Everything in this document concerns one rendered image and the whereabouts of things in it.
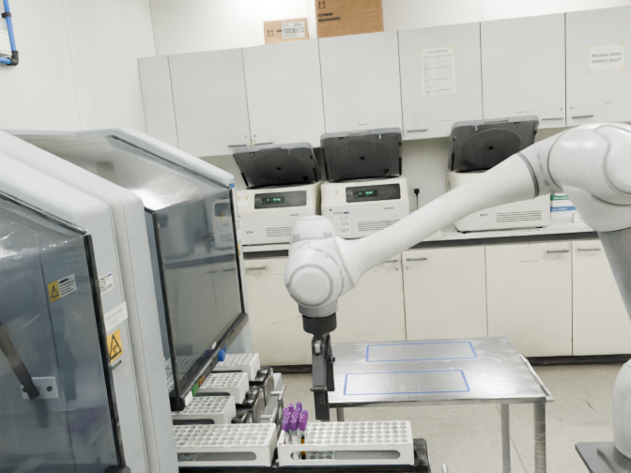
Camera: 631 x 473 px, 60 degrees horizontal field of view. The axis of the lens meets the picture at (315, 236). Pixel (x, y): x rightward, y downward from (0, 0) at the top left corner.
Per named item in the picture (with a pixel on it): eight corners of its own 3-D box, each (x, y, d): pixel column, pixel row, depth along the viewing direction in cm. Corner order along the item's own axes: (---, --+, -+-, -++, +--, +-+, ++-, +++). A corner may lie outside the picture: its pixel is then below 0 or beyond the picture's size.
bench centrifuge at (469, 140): (458, 234, 341) (454, 120, 330) (447, 220, 402) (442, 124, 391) (552, 228, 334) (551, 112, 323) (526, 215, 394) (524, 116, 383)
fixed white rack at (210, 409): (115, 438, 143) (113, 416, 142) (132, 419, 153) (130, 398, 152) (227, 436, 139) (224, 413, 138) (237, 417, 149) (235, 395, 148)
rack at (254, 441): (144, 472, 126) (140, 448, 125) (161, 449, 136) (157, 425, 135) (270, 471, 122) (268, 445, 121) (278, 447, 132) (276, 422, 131)
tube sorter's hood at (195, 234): (-32, 417, 126) (-86, 136, 116) (100, 328, 185) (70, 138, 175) (184, 411, 120) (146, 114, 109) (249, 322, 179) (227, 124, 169)
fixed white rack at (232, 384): (141, 410, 158) (138, 389, 157) (155, 394, 167) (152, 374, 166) (241, 407, 154) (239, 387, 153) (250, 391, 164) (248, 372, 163)
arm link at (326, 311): (339, 281, 123) (341, 306, 124) (299, 282, 124) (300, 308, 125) (336, 291, 114) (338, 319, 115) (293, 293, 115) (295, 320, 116)
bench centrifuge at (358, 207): (323, 242, 351) (314, 133, 340) (330, 227, 412) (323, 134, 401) (411, 236, 345) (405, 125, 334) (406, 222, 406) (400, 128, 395)
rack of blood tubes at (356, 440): (279, 471, 122) (276, 446, 121) (285, 447, 132) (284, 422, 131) (414, 470, 118) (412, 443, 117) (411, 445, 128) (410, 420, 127)
